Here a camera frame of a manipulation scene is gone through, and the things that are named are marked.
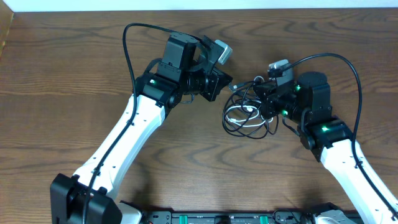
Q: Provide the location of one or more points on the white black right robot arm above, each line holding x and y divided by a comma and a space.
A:
306, 101

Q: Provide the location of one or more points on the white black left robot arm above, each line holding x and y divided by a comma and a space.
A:
188, 67

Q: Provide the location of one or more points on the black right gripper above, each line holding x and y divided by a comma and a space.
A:
268, 98

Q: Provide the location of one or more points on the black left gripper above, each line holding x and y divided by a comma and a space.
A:
217, 81

